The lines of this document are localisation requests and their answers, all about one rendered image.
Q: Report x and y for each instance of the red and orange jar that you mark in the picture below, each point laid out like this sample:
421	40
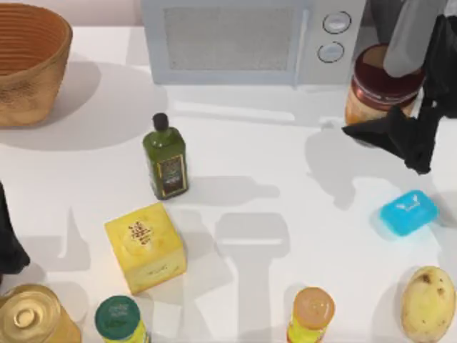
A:
371	93

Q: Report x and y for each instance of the blue soap box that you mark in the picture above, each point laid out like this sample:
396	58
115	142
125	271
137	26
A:
407	214

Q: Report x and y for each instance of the pale microwave oven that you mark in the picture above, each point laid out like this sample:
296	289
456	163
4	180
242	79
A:
321	71

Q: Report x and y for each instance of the round microwave knob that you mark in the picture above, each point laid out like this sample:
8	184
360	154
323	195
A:
336	20
331	52

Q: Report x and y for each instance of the yellow potato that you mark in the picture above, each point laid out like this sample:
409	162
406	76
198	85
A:
428	307

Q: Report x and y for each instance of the microwave oven door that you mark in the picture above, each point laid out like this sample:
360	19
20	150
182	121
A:
228	37

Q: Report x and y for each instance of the yellow bottle with orange lid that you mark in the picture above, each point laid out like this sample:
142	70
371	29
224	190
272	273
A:
312	314

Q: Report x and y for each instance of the yellow box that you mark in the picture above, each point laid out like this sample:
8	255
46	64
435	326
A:
146	250

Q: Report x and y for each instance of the yellow bottle with green lid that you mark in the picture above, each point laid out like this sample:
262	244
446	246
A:
119	318

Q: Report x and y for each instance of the brown woven basket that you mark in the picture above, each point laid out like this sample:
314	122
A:
28	89

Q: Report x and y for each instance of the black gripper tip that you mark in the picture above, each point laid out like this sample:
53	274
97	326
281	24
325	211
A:
10	243

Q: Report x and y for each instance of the gold can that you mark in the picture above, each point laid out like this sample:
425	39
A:
32	318

